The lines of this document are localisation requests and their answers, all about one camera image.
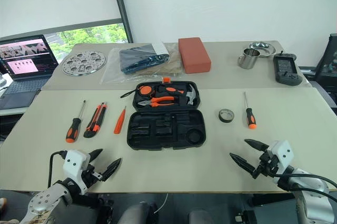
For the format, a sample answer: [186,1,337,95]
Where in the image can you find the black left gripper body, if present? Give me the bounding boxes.
[81,162,105,190]

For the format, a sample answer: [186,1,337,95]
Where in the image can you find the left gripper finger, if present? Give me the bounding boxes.
[101,157,123,182]
[88,148,104,162]

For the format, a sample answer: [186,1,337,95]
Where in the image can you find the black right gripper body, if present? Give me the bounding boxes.
[252,151,280,180]

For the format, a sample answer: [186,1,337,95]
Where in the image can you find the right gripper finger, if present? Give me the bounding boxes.
[229,152,256,174]
[244,139,270,153]

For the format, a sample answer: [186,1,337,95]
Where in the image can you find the orange black utility knife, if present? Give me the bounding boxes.
[83,102,108,139]

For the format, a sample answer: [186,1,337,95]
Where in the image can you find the small black orange screwdriver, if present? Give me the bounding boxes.
[243,91,257,130]

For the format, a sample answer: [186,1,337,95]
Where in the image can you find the large black orange screwdriver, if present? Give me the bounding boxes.
[65,100,87,144]

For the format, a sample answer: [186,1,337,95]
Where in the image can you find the orange tester screwdriver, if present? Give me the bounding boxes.
[113,105,128,135]

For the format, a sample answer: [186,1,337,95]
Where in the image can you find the black tool case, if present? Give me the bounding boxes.
[126,76,207,152]

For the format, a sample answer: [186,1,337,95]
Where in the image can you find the black electrical tape roll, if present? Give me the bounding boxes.
[218,108,235,124]

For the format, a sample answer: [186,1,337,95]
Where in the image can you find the grey rounded shape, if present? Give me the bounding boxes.
[120,202,156,224]
[187,209,214,224]

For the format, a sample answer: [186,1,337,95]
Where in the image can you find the orange black tape measure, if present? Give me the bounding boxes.
[120,84,156,99]

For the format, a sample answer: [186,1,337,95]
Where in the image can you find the clear plastic bag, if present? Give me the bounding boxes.
[100,41,185,85]

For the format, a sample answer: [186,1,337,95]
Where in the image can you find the black remote controller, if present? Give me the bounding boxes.
[272,51,303,86]

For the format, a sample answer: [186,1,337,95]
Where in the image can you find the steel claw hammer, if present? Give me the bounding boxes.
[175,86,199,106]

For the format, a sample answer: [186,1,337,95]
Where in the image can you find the stainless steel mug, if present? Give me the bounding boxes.
[237,47,261,70]

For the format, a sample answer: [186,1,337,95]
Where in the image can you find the round perforated steel tray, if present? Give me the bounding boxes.
[62,50,107,77]

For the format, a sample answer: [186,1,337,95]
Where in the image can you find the stainless steel bowl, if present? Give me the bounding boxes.
[248,41,277,59]

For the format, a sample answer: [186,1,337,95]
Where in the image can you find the open laptop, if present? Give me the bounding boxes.
[0,34,60,110]

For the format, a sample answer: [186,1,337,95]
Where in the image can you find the black office chair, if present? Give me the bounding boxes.
[302,33,337,116]

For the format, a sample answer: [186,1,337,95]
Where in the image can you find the red rectangular block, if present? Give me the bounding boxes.
[177,36,212,74]

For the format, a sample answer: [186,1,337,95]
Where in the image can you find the white paper label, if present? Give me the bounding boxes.
[152,41,169,55]

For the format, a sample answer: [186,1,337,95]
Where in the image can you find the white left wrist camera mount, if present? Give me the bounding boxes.
[63,149,92,196]

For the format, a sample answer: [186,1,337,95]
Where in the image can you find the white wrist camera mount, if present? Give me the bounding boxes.
[63,149,92,196]
[266,140,295,186]

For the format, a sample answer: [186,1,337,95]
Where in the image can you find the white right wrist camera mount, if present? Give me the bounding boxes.
[266,140,295,186]

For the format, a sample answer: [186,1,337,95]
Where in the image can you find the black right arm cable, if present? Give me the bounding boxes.
[271,170,337,204]

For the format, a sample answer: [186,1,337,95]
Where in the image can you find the thin white cable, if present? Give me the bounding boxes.
[154,193,170,213]

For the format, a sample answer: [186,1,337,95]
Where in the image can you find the orange handled pliers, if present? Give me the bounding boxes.
[138,95,176,109]

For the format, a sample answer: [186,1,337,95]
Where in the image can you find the short black orange tool handle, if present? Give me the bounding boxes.
[158,86,185,96]

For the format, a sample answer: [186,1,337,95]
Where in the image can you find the dark grey window post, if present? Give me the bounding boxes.
[108,0,134,44]

